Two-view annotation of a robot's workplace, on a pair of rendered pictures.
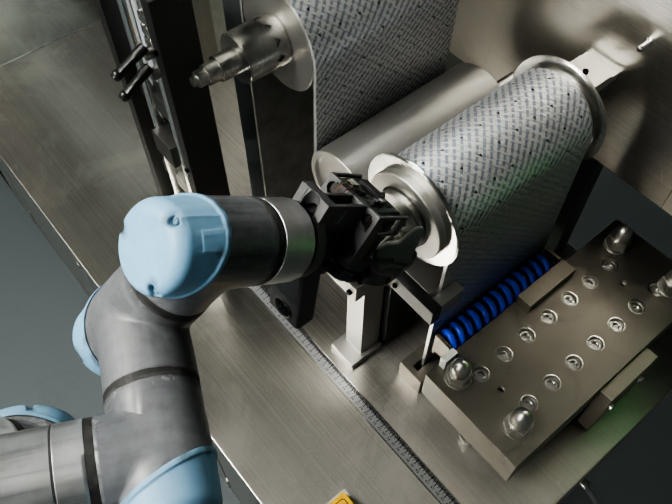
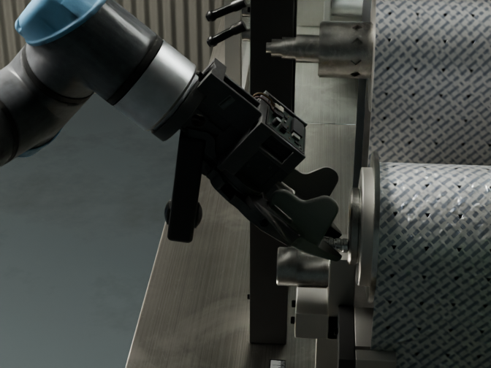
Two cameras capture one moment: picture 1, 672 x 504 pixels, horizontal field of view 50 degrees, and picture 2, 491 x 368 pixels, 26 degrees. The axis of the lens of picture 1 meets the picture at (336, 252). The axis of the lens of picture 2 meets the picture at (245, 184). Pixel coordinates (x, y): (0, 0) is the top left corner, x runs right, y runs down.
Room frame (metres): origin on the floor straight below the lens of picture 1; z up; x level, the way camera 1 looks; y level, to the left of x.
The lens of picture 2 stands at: (-0.23, -0.61, 1.78)
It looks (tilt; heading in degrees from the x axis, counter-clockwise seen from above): 28 degrees down; 44
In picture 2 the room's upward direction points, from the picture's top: straight up
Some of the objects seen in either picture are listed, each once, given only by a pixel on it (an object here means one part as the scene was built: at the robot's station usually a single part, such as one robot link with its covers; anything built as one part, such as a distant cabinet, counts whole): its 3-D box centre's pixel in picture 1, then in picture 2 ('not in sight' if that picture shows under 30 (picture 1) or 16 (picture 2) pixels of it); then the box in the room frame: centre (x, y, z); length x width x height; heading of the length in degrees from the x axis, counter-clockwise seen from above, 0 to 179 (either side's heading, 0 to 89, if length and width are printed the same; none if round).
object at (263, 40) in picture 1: (256, 48); (345, 50); (0.67, 0.09, 1.34); 0.06 x 0.06 x 0.06; 40
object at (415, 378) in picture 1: (476, 323); not in sight; (0.52, -0.22, 0.92); 0.28 x 0.04 x 0.04; 130
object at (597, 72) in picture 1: (587, 73); not in sight; (0.68, -0.31, 1.28); 0.06 x 0.05 x 0.02; 130
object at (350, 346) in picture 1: (357, 298); (319, 365); (0.49, -0.03, 1.05); 0.06 x 0.05 x 0.31; 130
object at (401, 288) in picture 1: (421, 284); (363, 344); (0.46, -0.11, 1.14); 0.09 x 0.06 x 0.03; 40
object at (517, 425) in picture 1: (520, 420); not in sight; (0.32, -0.23, 1.05); 0.04 x 0.04 x 0.04
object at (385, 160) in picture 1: (412, 210); (372, 226); (0.49, -0.09, 1.25); 0.15 x 0.01 x 0.15; 40
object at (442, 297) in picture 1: (447, 299); (375, 367); (0.44, -0.14, 1.14); 0.04 x 0.02 x 0.03; 130
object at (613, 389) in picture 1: (617, 390); not in sight; (0.39, -0.39, 0.97); 0.10 x 0.03 x 0.11; 130
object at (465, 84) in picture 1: (412, 144); not in sight; (0.66, -0.10, 1.18); 0.26 x 0.12 x 0.12; 130
